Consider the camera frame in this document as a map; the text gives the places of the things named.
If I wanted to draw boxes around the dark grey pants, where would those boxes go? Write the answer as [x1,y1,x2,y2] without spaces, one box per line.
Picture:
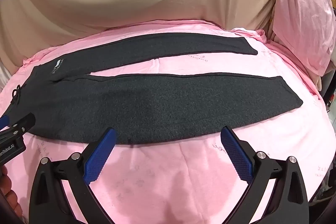
[5,32,304,146]

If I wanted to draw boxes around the pink pillow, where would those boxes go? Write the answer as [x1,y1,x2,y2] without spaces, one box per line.
[269,0,335,76]

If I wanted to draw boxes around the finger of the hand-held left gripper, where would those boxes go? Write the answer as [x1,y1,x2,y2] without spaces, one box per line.
[0,113,36,137]
[0,114,11,130]

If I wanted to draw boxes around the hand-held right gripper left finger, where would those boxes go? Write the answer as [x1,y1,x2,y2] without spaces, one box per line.
[28,127,117,224]

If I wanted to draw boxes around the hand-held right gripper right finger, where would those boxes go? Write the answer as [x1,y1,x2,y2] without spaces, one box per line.
[220,126,310,224]

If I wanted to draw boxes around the person's left hand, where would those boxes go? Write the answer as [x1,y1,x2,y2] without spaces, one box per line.
[0,165,24,215]

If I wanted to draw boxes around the pink printed bed sheet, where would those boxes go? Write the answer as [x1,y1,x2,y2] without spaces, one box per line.
[0,20,336,224]

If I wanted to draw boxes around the white satin cloth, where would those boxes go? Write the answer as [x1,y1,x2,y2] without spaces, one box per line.
[0,58,16,91]

